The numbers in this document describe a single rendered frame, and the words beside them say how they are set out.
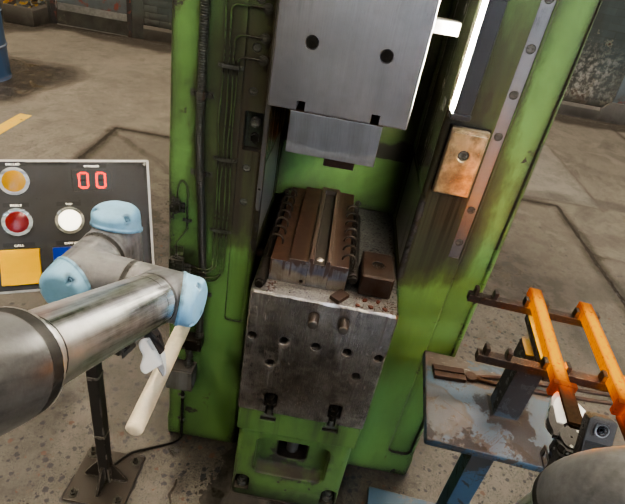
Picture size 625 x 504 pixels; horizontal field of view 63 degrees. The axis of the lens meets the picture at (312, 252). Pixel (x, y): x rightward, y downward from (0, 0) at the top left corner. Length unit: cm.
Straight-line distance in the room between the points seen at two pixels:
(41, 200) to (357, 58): 72
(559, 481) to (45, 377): 51
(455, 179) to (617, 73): 671
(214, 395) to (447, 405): 88
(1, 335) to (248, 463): 145
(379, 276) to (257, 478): 89
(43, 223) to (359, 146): 70
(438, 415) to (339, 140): 69
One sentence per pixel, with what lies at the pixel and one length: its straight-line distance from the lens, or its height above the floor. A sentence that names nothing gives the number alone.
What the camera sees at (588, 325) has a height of 103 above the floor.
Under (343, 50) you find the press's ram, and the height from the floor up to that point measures 150.
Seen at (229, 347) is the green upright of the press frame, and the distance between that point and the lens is 172.
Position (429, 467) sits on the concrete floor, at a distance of 221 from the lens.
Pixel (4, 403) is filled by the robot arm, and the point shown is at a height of 140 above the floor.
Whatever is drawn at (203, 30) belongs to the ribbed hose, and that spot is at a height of 147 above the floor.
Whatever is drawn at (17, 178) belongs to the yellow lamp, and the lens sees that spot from 123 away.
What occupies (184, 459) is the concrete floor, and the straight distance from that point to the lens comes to 206.
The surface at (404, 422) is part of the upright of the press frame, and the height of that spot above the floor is 29.
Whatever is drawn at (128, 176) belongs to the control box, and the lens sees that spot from 122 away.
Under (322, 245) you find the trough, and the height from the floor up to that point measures 99.
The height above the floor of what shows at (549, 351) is 104.
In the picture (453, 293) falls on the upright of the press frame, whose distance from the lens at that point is 153.
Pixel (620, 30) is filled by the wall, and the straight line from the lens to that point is 782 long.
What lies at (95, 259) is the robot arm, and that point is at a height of 127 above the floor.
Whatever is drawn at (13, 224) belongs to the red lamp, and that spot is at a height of 109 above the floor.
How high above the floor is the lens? 171
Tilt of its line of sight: 33 degrees down
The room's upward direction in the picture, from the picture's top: 10 degrees clockwise
